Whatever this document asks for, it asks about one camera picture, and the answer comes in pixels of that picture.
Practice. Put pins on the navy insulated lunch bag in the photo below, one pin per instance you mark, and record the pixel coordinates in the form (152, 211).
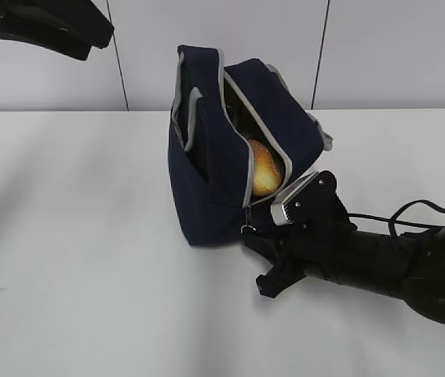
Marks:
(217, 111)

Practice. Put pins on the sugared brown bread roll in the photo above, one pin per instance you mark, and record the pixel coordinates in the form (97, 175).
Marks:
(267, 175)

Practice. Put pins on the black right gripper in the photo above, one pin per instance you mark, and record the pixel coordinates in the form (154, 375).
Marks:
(305, 247)

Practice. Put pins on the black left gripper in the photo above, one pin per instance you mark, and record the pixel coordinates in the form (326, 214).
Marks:
(67, 27)

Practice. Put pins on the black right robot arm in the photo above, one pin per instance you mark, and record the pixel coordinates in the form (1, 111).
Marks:
(409, 266)

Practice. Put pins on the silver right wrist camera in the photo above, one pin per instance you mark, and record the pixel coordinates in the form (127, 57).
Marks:
(280, 207)

